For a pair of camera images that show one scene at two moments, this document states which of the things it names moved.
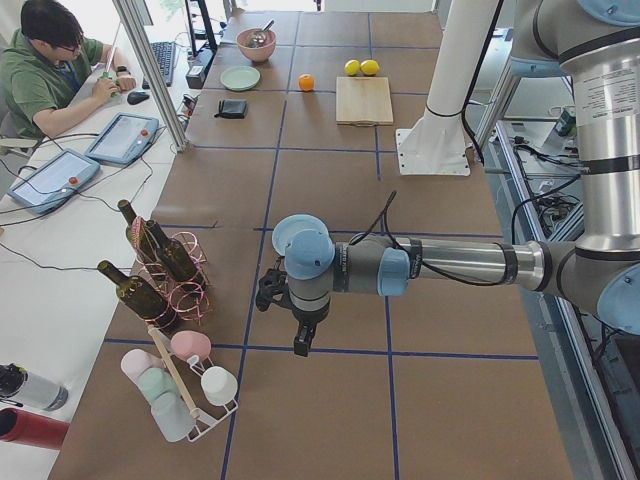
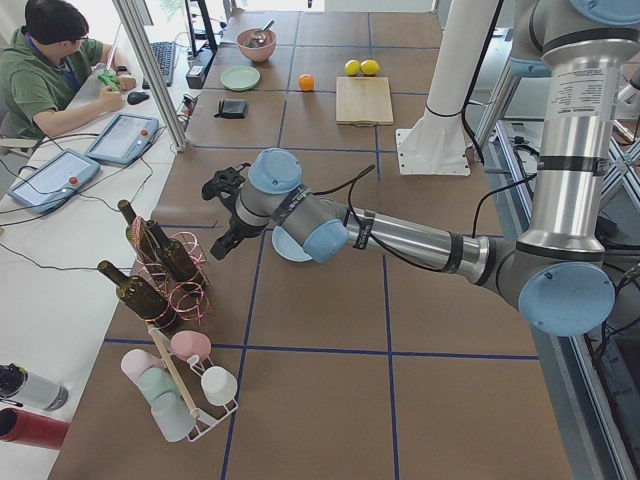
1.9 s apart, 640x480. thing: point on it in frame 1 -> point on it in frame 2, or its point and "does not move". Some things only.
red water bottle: (27, 428) does not move
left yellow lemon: (352, 67) does not move
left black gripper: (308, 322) -> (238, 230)
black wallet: (232, 108) does not move
